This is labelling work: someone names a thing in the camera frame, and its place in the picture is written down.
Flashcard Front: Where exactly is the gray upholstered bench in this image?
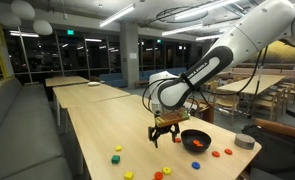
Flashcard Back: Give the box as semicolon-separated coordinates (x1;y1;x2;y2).
0;77;75;180

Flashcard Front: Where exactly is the long wooden table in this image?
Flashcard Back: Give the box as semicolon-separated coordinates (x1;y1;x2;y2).
52;83;131;127

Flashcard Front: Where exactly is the gray tape roll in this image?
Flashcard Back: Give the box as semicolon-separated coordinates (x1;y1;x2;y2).
234;133;256;151

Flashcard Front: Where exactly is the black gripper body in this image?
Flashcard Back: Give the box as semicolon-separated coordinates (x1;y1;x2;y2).
157;123;179;134

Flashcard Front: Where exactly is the concrete column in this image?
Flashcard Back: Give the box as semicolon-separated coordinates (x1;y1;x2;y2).
119;21;140;88

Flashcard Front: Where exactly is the black bowl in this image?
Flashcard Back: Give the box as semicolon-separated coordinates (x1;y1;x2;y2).
180;129;212;154

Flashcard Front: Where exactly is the wooden dining table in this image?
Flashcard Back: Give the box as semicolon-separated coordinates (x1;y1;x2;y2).
216;73;287;96

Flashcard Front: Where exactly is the ceiling light strip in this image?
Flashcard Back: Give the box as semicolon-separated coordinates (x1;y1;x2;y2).
195;33;223;42
98;3;136;28
174;0;241;21
161;23;205;37
8;30;40;38

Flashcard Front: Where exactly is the low wooden coffee table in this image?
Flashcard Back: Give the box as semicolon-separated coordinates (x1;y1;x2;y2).
133;79;151;89

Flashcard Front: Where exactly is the short wooden table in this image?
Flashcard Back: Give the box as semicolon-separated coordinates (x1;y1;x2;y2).
44;75;90;88

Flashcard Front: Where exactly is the white round pendant lamp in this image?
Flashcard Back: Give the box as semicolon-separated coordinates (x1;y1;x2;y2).
0;12;22;28
32;19;54;36
10;0;36;20

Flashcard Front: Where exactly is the brown leather cushion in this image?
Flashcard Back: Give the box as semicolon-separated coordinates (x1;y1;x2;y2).
253;117;295;138

